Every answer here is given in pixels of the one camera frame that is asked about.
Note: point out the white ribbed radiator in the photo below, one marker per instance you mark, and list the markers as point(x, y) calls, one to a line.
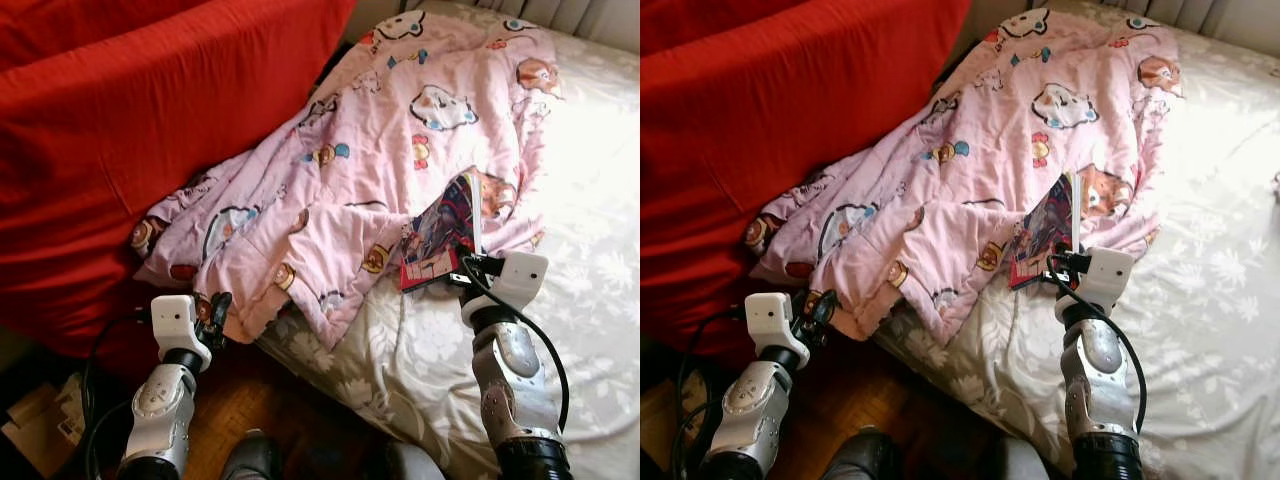
point(1180, 12)

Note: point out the brown cardboard box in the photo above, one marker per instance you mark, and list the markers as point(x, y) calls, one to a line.
point(660, 410)
point(40, 415)

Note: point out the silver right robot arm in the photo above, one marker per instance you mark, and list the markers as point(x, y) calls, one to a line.
point(510, 380)
point(1095, 380)

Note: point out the colourful comic book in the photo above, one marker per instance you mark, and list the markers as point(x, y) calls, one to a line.
point(1045, 225)
point(440, 225)

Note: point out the robot grey left leg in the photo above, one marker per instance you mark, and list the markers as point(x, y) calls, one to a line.
point(860, 460)
point(250, 460)

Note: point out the cream floral bedspread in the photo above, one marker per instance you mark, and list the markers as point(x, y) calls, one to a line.
point(580, 300)
point(1200, 300)

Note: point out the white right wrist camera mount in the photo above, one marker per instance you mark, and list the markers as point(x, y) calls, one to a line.
point(520, 275)
point(1108, 275)

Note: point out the pink cartoon print quilt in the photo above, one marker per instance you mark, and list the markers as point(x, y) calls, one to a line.
point(380, 150)
point(1000, 150)

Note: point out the robot grey leg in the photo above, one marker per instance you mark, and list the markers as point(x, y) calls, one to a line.
point(415, 465)
point(250, 460)
point(1020, 465)
point(860, 460)

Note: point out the robot grey right leg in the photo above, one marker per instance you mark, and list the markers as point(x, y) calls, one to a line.
point(415, 465)
point(1020, 465)

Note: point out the large red cushion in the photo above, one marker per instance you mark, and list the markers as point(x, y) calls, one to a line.
point(780, 130)
point(150, 130)

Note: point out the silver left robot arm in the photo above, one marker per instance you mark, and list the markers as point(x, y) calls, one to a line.
point(750, 410)
point(160, 410)

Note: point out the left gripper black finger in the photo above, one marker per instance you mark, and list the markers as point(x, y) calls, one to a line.
point(826, 305)
point(222, 308)

